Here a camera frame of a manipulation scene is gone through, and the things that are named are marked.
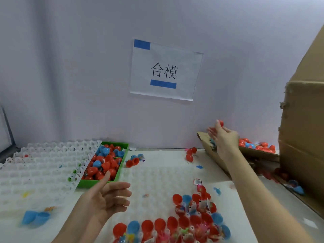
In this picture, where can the person's right hand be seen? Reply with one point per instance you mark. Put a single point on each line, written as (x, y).
(225, 141)

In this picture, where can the person's left hand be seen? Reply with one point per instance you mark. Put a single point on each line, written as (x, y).
(104, 200)

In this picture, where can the pile of finished eggs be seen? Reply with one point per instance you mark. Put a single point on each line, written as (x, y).
(258, 145)

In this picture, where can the cardboard box of capsules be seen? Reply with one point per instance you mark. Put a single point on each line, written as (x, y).
(258, 154)

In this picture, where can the clear plastic egg tray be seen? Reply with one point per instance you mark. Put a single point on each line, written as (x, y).
(152, 184)
(40, 172)

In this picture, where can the small capsule cluster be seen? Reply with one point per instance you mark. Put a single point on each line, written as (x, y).
(134, 159)

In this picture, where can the blue egg shell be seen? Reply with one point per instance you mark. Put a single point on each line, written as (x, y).
(35, 217)

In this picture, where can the person's right forearm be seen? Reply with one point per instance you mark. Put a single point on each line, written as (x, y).
(266, 202)

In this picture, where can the small blue toy piece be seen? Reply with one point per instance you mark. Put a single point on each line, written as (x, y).
(217, 190)

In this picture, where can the small orange toy piece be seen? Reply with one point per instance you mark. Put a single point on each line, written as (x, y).
(48, 209)

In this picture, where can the green plastic tray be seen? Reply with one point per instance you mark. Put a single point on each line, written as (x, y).
(124, 146)

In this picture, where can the tall brown cardboard box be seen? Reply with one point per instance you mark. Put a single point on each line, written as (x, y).
(301, 124)

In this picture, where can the white paper sign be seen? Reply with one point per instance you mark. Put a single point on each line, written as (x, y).
(190, 63)

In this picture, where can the clear triangular panel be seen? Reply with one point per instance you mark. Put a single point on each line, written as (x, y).
(5, 131)

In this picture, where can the grey metal rail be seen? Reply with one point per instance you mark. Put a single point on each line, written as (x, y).
(7, 154)

